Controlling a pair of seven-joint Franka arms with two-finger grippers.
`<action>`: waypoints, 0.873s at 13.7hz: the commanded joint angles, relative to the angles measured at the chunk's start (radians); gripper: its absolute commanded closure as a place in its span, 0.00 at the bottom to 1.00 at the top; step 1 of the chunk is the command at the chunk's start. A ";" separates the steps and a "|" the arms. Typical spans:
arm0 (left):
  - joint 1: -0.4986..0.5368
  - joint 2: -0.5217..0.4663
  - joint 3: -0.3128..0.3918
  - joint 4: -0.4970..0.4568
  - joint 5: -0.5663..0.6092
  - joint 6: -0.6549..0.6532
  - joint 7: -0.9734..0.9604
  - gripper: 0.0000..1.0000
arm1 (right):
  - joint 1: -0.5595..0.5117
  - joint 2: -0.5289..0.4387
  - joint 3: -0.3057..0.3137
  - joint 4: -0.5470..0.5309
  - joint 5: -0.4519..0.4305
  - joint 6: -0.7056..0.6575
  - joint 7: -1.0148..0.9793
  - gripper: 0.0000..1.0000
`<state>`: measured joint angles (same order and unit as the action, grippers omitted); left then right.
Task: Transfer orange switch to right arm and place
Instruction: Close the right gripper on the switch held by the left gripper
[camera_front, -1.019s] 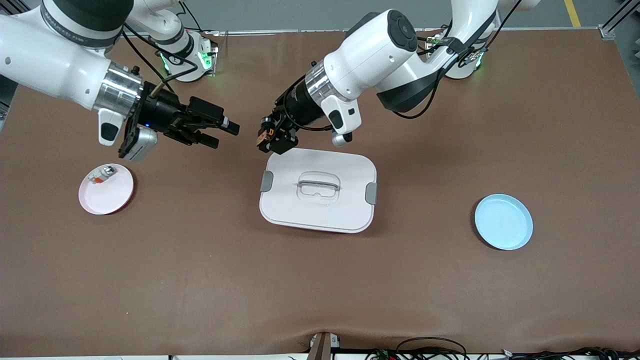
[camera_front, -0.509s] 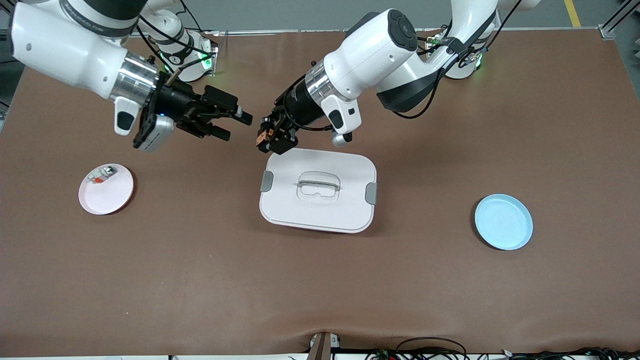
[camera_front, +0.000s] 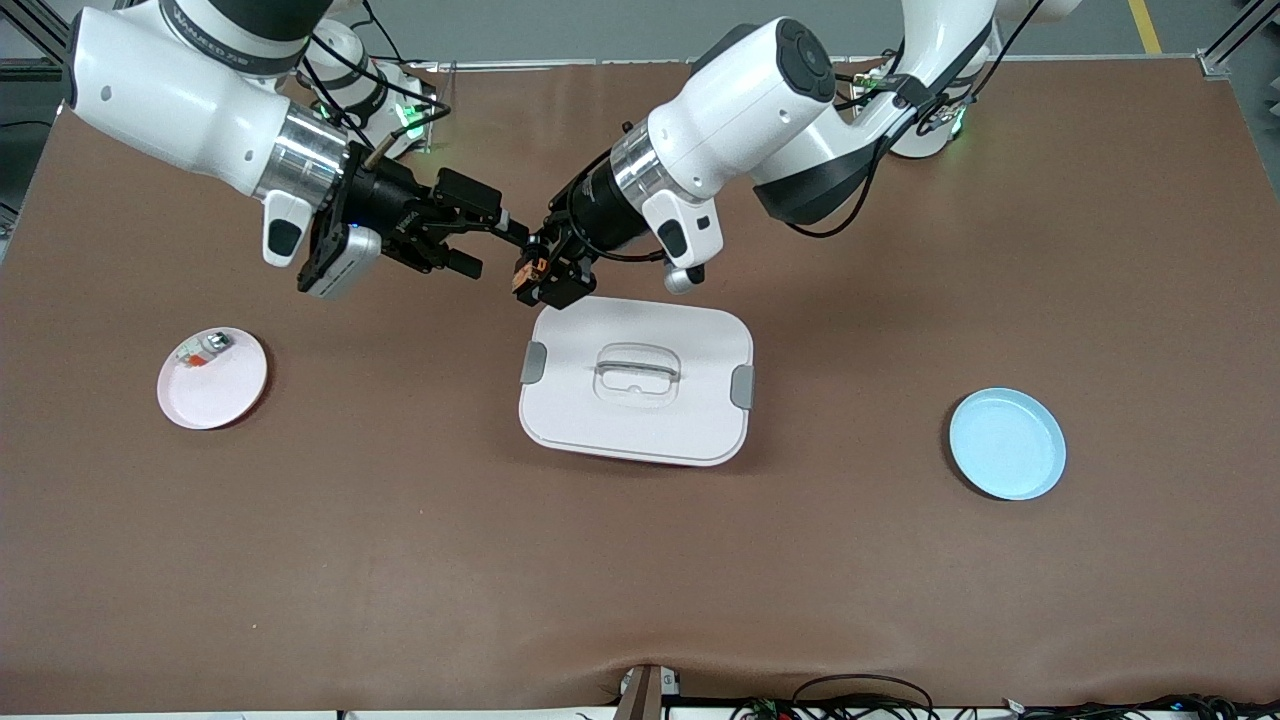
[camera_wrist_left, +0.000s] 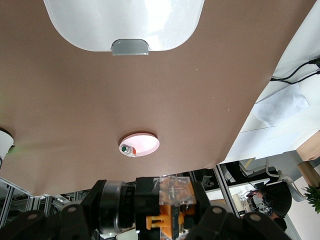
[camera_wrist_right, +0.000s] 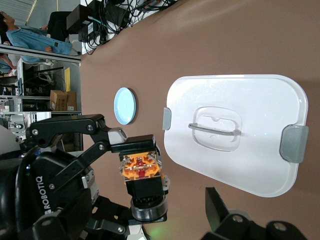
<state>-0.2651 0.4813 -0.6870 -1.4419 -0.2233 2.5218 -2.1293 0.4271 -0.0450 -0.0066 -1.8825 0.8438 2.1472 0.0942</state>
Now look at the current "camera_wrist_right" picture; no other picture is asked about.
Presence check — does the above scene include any aluminium frame beam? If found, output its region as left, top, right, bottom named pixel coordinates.
left=0, top=44, right=82, bottom=63

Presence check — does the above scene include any orange and black switch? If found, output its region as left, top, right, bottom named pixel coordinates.
left=118, top=149, right=172, bottom=223

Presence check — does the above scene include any light blue round plate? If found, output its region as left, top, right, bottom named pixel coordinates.
left=113, top=86, right=138, bottom=126

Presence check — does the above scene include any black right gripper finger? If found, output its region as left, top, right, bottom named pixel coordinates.
left=202, top=186, right=310, bottom=240

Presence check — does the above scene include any person in blue shirt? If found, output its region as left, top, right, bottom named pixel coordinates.
left=0, top=11, right=73, bottom=56

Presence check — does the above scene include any brown cardboard box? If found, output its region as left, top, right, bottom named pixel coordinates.
left=49, top=89, right=68, bottom=112
left=66, top=91, right=78, bottom=111

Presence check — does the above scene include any white lidded storage box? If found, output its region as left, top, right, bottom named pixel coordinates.
left=162, top=73, right=310, bottom=199

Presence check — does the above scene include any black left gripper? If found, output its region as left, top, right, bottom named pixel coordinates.
left=13, top=148, right=169, bottom=240

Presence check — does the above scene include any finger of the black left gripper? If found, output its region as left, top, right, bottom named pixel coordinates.
left=26, top=113, right=163, bottom=192

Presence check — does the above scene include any brown table mat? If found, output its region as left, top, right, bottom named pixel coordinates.
left=79, top=0, right=320, bottom=240

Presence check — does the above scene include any black cable bundle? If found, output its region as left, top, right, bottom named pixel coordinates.
left=79, top=0, right=181, bottom=52

